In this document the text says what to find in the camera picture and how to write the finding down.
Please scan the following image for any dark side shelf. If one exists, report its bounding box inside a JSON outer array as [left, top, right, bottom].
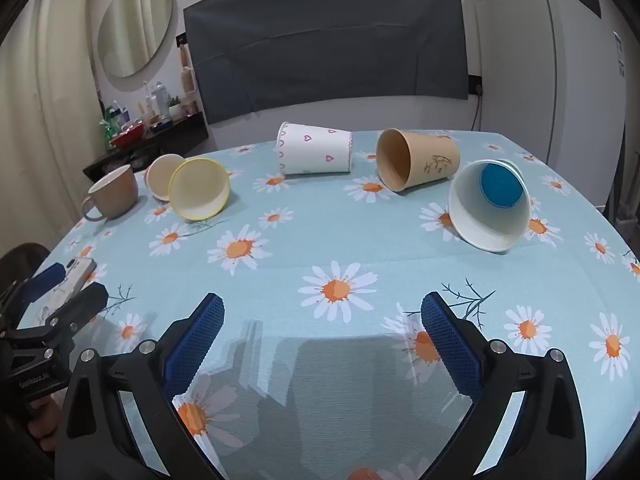
[[82, 112, 210, 184]]

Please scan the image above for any pink cup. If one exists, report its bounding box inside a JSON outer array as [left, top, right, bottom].
[[145, 154, 187, 201]]

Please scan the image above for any dark grey cloth cover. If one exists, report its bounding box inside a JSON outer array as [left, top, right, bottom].
[[182, 0, 470, 126]]

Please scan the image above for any white smartphone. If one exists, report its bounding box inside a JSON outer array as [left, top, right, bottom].
[[42, 258, 97, 312]]

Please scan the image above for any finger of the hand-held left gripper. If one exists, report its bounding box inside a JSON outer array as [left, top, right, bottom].
[[0, 262, 69, 322], [41, 282, 110, 335]]

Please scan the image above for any brown paper cup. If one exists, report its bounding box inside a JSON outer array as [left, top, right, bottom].
[[375, 128, 461, 194]]

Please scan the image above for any person's left hand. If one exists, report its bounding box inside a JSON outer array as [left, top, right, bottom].
[[25, 394, 68, 453]]

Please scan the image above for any white heart print paper cup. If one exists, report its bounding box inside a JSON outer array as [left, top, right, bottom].
[[276, 121, 354, 176]]

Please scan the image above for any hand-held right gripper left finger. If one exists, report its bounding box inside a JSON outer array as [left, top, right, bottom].
[[54, 292, 236, 480]]

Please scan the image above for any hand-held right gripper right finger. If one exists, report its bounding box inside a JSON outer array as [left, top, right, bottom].
[[414, 292, 587, 480]]

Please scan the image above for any white refrigerator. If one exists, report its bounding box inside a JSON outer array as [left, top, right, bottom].
[[462, 0, 629, 211]]

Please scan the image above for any brown ceramic mug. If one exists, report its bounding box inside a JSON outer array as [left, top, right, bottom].
[[81, 164, 139, 222]]

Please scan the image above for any red bowl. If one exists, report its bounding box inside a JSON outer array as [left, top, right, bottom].
[[110, 124, 146, 149]]

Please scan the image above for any white paper cup blue base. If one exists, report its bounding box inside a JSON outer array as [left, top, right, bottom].
[[447, 158, 531, 253]]

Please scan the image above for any blue daisy print tablecloth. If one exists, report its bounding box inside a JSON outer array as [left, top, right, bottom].
[[0, 129, 640, 480]]

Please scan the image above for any oval wall mirror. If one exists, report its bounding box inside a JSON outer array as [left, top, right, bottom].
[[96, 0, 173, 79]]

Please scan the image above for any dark chair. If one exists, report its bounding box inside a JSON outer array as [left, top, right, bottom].
[[0, 242, 52, 288]]

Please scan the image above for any white thermos bottle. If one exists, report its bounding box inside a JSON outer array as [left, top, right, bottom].
[[149, 81, 169, 119]]

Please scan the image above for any yellow cup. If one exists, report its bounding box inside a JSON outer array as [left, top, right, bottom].
[[168, 157, 232, 223]]

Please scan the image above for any beige curtain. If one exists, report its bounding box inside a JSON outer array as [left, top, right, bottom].
[[0, 0, 109, 258]]

